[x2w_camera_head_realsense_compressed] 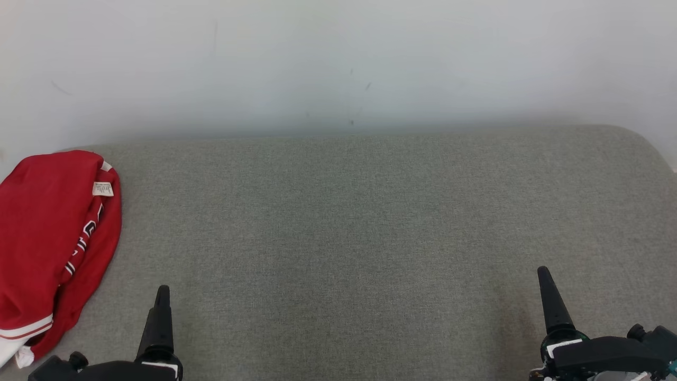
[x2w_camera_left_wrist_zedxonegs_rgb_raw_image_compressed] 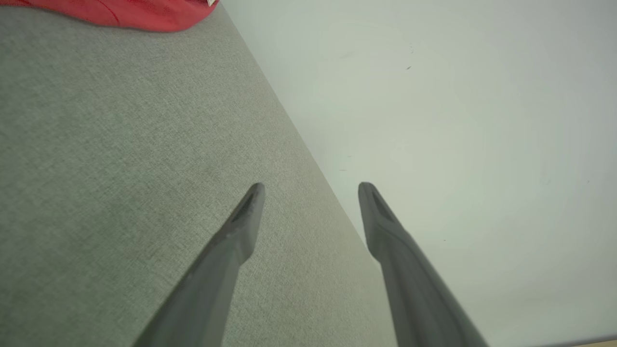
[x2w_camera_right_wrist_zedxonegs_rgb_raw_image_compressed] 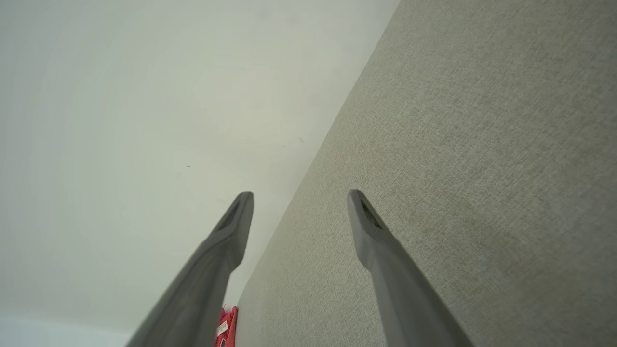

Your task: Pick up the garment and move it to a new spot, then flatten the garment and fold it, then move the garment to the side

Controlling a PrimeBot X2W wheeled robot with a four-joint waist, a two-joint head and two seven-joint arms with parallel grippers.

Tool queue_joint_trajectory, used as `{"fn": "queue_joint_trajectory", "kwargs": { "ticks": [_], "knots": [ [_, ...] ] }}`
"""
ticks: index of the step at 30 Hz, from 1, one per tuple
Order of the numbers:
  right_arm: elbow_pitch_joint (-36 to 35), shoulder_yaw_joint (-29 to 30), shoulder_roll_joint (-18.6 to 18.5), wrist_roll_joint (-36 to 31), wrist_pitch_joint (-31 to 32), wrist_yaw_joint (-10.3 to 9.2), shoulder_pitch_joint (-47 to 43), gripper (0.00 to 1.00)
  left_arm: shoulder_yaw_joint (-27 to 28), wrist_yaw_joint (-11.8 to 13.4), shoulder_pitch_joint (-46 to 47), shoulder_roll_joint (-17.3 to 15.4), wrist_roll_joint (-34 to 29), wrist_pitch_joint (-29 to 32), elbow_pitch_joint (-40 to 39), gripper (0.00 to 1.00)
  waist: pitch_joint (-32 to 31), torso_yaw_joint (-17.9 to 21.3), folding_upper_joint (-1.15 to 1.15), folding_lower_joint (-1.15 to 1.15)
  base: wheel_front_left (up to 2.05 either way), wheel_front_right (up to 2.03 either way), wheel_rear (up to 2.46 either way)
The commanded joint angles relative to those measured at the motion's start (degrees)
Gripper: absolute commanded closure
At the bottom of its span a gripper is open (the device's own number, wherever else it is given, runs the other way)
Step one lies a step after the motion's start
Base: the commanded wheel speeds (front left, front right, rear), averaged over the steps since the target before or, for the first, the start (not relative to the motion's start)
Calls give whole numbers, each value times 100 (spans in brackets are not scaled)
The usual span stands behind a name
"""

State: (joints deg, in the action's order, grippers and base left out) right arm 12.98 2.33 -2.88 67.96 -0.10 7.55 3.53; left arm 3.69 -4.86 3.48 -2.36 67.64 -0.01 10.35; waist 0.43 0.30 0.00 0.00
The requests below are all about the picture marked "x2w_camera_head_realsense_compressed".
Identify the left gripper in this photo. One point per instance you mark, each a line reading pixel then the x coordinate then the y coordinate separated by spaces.
pixel 127 371

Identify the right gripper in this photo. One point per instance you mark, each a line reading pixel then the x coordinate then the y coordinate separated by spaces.
pixel 603 354

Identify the red white basketball shorts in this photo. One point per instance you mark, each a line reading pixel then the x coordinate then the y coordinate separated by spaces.
pixel 101 248

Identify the red basketball jersey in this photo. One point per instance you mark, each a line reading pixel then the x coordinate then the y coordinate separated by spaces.
pixel 42 211

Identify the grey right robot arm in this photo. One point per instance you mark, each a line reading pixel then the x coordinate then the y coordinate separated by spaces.
pixel 619 377

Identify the grey fabric sofa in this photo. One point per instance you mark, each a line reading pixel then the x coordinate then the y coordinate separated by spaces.
pixel 344 238

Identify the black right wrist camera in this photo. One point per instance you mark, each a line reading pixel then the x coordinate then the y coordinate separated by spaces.
pixel 664 339

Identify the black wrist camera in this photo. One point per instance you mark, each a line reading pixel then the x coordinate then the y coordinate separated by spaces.
pixel 50 371
pixel 664 339

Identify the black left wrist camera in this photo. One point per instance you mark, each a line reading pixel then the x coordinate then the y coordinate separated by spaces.
pixel 50 371

